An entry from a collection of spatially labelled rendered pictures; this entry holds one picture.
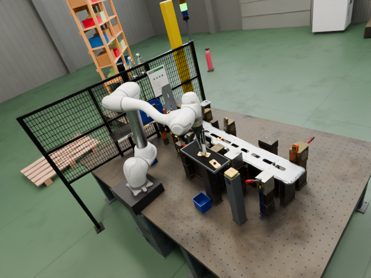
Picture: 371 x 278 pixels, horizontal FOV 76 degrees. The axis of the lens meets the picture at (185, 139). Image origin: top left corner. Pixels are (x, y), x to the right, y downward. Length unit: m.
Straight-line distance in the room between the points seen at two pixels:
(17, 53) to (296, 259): 11.00
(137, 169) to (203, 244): 0.74
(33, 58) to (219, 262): 10.74
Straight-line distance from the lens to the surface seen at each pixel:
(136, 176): 1.95
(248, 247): 1.69
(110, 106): 1.67
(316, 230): 1.78
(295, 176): 1.64
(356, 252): 2.59
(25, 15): 11.57
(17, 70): 11.42
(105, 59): 6.93
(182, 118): 1.24
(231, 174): 1.44
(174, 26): 2.82
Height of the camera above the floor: 2.16
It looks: 33 degrees down
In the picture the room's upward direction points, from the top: 17 degrees counter-clockwise
